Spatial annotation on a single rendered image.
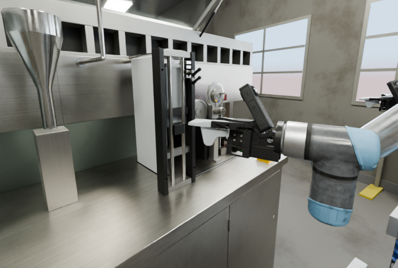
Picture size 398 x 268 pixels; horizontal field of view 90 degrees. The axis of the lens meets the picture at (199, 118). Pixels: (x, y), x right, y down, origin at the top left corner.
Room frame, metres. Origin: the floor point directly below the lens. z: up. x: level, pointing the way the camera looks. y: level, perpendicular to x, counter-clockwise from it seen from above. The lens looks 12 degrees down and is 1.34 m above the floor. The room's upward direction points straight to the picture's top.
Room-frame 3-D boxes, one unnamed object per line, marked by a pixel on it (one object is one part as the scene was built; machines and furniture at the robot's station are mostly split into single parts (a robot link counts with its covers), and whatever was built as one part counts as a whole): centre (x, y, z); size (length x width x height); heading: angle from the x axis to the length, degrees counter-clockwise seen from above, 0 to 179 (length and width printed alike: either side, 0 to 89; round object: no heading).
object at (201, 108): (1.09, 0.08, 1.18); 0.26 x 0.12 x 0.12; 44
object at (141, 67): (0.96, 0.26, 1.17); 0.34 x 0.05 x 0.54; 44
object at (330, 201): (0.38, -0.27, 1.12); 0.11 x 0.08 x 0.11; 150
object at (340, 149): (0.36, -0.27, 1.21); 0.11 x 0.08 x 0.09; 60
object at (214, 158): (1.03, -0.09, 1.05); 0.06 x 0.05 x 0.31; 44
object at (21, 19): (0.66, 0.51, 1.50); 0.14 x 0.14 x 0.06
